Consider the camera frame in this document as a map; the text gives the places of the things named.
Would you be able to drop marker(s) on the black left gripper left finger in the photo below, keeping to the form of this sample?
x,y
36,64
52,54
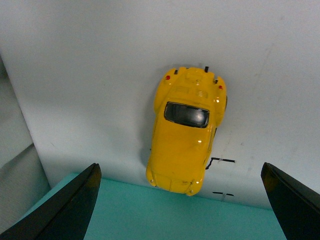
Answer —
x,y
64,216

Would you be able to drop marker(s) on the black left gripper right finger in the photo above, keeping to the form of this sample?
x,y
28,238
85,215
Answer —
x,y
296,206

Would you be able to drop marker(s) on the yellow beetle toy car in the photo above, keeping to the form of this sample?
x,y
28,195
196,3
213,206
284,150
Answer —
x,y
189,106

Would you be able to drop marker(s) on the grey pleated curtain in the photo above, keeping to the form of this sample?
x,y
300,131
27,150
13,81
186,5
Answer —
x,y
23,181

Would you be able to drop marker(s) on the turquoise plastic storage box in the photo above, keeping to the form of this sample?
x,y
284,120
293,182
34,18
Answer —
x,y
130,212

